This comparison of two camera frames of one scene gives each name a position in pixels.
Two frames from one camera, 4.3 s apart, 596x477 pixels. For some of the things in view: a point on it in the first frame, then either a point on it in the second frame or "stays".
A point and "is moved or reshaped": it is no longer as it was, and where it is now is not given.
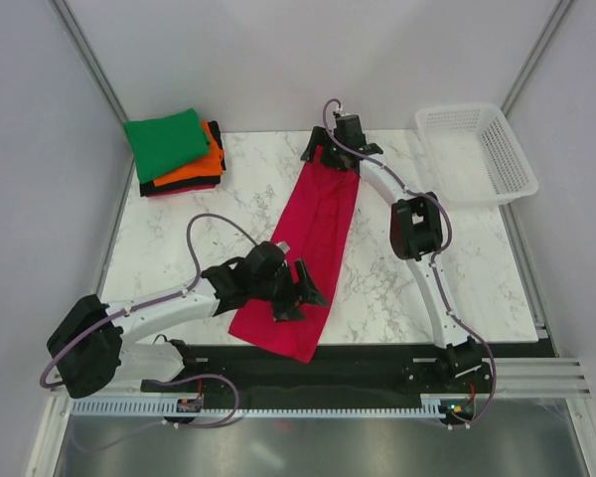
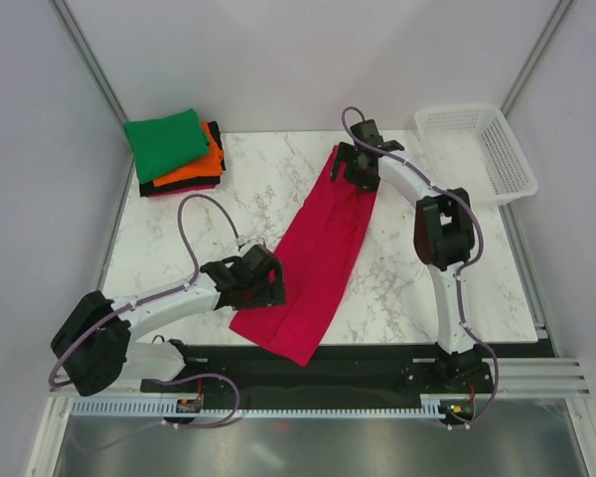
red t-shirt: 315,230 is moved or reshaped
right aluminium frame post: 535,54 stays
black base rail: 442,377 stays
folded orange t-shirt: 210,167 stays
